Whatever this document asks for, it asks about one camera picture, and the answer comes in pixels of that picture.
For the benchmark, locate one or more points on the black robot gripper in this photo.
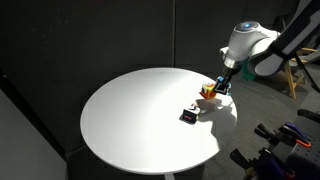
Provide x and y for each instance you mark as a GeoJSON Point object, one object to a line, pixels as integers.
{"type": "Point", "coordinates": [230, 71]}

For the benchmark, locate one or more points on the blue square toy cube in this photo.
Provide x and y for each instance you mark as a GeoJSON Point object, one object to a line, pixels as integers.
{"type": "Point", "coordinates": [221, 88]}

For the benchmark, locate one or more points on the white black Franka robot arm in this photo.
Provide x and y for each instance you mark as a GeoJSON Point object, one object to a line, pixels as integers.
{"type": "Point", "coordinates": [246, 38]}

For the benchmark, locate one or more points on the orange square toy cube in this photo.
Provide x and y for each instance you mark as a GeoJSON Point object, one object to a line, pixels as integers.
{"type": "Point", "coordinates": [207, 91]}

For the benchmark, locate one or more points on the black checkered square toy cube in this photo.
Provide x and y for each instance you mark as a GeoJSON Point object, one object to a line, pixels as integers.
{"type": "Point", "coordinates": [192, 113]}

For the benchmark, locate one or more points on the teal wrist mounted box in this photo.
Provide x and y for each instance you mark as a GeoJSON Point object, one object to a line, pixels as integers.
{"type": "Point", "coordinates": [247, 71]}

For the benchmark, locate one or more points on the wooden folding chair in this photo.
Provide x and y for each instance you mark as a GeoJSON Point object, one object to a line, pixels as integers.
{"type": "Point", "coordinates": [292, 83]}

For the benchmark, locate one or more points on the purple black spring clamp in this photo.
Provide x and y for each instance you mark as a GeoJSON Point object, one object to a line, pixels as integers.
{"type": "Point", "coordinates": [270, 163]}
{"type": "Point", "coordinates": [295, 130]}

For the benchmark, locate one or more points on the perforated metal board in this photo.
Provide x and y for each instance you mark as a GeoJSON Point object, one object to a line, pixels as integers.
{"type": "Point", "coordinates": [305, 160]}

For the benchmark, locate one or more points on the white table pedestal base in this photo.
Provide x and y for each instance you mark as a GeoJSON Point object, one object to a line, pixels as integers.
{"type": "Point", "coordinates": [170, 177]}

